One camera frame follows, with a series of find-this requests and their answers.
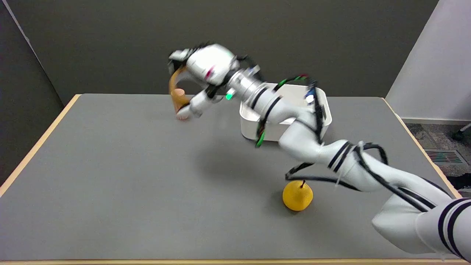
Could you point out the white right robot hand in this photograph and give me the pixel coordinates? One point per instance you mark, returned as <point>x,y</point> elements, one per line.
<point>208,66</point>

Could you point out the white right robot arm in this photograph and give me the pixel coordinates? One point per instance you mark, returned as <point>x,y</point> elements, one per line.
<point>331,154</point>

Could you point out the white plastic box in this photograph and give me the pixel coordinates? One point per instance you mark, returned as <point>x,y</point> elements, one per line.
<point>290,110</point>

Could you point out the yellow pear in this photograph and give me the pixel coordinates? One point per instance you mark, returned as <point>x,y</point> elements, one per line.
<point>297,195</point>

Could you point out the floor vent grille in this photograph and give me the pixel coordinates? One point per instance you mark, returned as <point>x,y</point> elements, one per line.
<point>444,156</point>

